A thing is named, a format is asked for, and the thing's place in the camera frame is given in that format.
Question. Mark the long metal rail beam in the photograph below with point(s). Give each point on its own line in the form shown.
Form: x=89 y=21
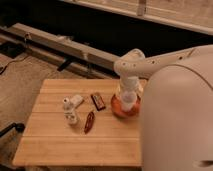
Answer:
x=102 y=60

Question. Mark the red chili pepper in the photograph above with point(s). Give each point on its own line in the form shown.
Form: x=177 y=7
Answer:
x=89 y=122

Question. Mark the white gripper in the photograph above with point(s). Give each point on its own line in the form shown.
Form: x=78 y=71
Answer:
x=130 y=84

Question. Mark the brown chocolate bar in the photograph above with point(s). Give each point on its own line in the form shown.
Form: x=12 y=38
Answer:
x=98 y=101

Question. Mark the black handle at left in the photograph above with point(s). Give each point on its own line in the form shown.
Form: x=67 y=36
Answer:
x=19 y=127

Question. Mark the small white bottle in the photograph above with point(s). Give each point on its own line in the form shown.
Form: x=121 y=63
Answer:
x=69 y=111

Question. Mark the black box on floor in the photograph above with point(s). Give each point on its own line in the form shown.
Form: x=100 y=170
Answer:
x=11 y=49

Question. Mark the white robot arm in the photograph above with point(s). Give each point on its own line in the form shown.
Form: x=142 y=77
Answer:
x=176 y=108

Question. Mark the orange ceramic bowl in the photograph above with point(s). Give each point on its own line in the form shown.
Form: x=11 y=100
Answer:
x=117 y=110

